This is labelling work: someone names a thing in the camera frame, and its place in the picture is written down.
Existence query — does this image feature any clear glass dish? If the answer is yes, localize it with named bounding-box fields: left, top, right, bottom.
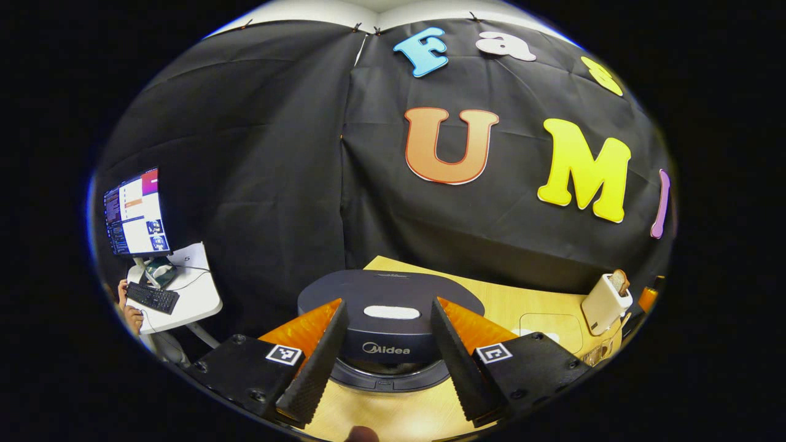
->
left=519, top=313, right=584, bottom=354

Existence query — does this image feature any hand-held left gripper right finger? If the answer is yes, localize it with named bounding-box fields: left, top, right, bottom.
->
left=430, top=297, right=591, bottom=429

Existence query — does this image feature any computer monitor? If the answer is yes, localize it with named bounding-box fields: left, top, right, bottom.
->
left=103, top=167, right=171, bottom=257

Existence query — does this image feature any white side table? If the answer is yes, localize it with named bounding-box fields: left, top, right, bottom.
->
left=126, top=242, right=223, bottom=366

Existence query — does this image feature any white toaster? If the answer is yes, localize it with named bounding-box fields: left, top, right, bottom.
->
left=581, top=273, right=633, bottom=336

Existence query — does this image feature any black and beige rice cooker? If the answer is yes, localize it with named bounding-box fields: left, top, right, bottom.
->
left=298, top=269, right=486, bottom=394

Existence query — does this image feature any black keyboard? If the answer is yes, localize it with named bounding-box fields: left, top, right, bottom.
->
left=126, top=281, right=180, bottom=315

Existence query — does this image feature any clear glass chopstick holder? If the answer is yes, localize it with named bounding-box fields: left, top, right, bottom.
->
left=580, top=331, right=621, bottom=368

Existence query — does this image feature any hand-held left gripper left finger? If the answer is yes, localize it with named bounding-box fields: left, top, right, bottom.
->
left=186, top=299, right=350, bottom=429

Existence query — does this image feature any small green white device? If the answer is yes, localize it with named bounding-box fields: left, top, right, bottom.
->
left=144, top=257, right=179, bottom=289

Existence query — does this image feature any black backdrop cloth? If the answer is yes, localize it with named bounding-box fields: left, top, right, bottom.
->
left=92, top=18, right=676, bottom=344

